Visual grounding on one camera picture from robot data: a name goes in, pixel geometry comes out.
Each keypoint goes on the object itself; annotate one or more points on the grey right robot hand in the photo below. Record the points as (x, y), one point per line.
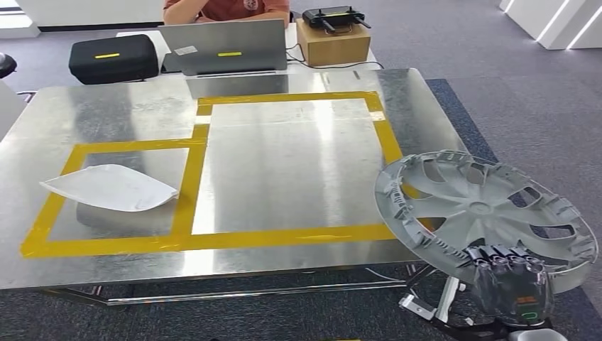
(512, 292)

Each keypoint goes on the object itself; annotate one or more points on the grey plastic wheel cover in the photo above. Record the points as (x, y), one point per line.
(470, 207)

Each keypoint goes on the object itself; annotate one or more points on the white curved plastic part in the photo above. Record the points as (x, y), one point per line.
(108, 188)

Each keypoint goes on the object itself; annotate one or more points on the clear plastic film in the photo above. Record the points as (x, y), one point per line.
(531, 287)

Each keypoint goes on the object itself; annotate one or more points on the white power strip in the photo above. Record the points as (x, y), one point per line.
(447, 301)

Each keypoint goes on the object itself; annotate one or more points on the brown cardboard box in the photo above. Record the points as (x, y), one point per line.
(334, 49)

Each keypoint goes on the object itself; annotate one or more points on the black router with antennas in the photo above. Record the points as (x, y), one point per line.
(336, 16)

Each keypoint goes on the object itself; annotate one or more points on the yellow bench marking tape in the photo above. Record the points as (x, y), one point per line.
(190, 188)

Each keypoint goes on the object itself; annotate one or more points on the silver laptop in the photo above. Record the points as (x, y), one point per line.
(225, 42)

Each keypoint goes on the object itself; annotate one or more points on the person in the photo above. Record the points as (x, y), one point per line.
(225, 9)

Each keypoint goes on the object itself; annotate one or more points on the black flat pad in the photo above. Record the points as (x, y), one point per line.
(170, 63)

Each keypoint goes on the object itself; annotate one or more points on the black case with yellow label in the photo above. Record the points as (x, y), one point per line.
(113, 66)

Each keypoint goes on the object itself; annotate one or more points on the white panel desk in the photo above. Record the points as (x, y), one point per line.
(9, 110)

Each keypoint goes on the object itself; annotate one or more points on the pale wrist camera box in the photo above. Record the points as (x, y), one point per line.
(416, 308)

